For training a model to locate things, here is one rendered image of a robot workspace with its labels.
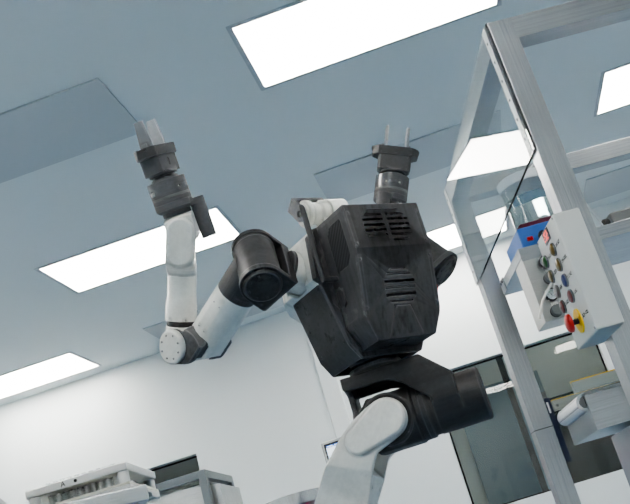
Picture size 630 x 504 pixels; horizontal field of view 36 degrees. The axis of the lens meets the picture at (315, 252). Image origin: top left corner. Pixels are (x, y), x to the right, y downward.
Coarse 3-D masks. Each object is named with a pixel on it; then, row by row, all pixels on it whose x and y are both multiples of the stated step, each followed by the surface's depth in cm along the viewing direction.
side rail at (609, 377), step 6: (606, 372) 271; (612, 372) 271; (588, 378) 270; (594, 378) 270; (600, 378) 270; (606, 378) 270; (612, 378) 270; (618, 378) 270; (570, 384) 271; (576, 384) 270; (582, 384) 270; (588, 384) 270; (594, 384) 270; (600, 384) 270; (606, 384) 271; (576, 390) 269; (582, 390) 269
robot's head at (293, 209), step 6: (294, 198) 224; (300, 198) 225; (306, 198) 226; (312, 198) 226; (318, 198) 227; (294, 204) 223; (306, 204) 221; (288, 210) 225; (294, 210) 223; (306, 210) 220; (312, 210) 220; (294, 216) 223; (300, 216) 222; (312, 216) 220; (300, 222) 223
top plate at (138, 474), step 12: (108, 468) 222; (120, 468) 222; (132, 468) 226; (144, 468) 237; (72, 480) 222; (84, 480) 222; (96, 480) 224; (144, 480) 242; (36, 492) 223; (48, 492) 222; (60, 492) 225
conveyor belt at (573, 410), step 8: (616, 384) 271; (592, 392) 271; (576, 400) 270; (568, 408) 279; (576, 408) 271; (584, 408) 269; (560, 416) 290; (568, 416) 282; (576, 416) 278; (568, 424) 290
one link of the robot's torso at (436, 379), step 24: (408, 360) 202; (360, 384) 204; (384, 384) 215; (408, 384) 201; (432, 384) 200; (456, 384) 200; (480, 384) 198; (360, 408) 210; (432, 408) 200; (456, 408) 199; (480, 408) 198; (432, 432) 201
